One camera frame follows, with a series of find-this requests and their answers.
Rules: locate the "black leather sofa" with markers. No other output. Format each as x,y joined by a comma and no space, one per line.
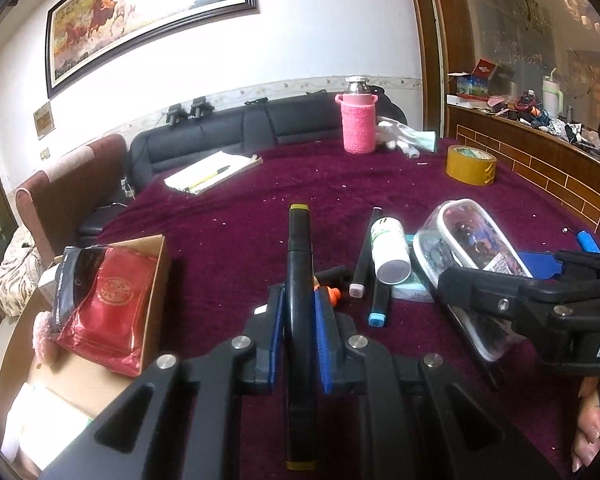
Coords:
253,128

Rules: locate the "black marker pink cap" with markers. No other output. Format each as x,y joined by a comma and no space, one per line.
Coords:
362,269

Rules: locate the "blue lighter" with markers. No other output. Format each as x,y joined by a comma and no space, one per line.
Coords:
587,243

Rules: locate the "white tumbler with straw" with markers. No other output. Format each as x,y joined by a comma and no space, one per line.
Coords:
553,99

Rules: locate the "white green medicine box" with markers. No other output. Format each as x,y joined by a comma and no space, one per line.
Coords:
41,425

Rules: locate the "yellow black pen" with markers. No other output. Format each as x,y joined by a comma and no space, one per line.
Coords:
206,178

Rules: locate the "brown armchair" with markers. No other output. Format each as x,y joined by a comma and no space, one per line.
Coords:
69,201

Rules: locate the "white gloves pile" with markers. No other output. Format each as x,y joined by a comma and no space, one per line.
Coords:
396,136

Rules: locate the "small white carton box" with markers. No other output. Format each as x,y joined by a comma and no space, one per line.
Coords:
47,284

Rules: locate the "white notebook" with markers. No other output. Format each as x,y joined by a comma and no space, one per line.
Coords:
210,171

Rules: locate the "black snack packet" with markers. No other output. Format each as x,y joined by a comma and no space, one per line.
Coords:
75,277

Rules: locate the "cardboard box tray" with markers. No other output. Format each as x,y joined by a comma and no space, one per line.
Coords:
72,355

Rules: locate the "pink knitted sleeve bottle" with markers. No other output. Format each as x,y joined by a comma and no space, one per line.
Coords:
358,116

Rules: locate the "framed horse painting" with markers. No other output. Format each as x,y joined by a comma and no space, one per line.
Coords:
82,35

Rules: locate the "teal tissue packet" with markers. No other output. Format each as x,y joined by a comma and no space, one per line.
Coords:
405,281

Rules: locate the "black marker yellow cap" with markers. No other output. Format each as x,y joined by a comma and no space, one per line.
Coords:
299,332

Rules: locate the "white bottle orange cap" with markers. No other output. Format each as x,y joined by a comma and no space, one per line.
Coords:
333,294

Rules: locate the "wooden cluttered counter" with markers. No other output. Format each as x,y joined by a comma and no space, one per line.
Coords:
556,167

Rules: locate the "red foil pouch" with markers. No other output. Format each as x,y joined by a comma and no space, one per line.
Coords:
108,326

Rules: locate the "pink fluffy pompom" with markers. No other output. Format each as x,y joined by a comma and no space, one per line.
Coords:
42,337

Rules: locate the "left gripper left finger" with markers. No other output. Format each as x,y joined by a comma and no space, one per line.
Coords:
181,418

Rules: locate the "yellow tape roll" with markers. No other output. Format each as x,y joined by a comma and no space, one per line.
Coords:
470,165

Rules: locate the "white pill bottle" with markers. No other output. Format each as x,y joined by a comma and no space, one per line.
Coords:
381,234

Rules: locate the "clear cartoon pencil case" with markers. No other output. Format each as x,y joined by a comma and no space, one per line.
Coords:
461,233

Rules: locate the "black marker blue cap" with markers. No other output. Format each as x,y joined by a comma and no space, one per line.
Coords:
380,305

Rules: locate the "person's right hand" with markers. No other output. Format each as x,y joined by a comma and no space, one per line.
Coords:
586,443

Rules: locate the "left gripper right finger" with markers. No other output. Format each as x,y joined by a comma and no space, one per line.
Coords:
417,418

